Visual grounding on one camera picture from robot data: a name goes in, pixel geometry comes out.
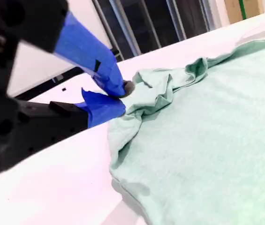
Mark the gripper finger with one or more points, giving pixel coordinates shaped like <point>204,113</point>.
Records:
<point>85,54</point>
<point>99,110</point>

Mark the pale green T-shirt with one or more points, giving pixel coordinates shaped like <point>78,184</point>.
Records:
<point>205,129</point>

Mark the tiny black chip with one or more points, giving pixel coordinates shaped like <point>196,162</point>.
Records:
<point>63,89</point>

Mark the brown cardboard box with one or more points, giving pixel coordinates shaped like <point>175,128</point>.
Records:
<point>254,7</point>

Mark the dark window with metal frame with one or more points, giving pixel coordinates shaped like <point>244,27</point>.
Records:
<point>151,21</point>

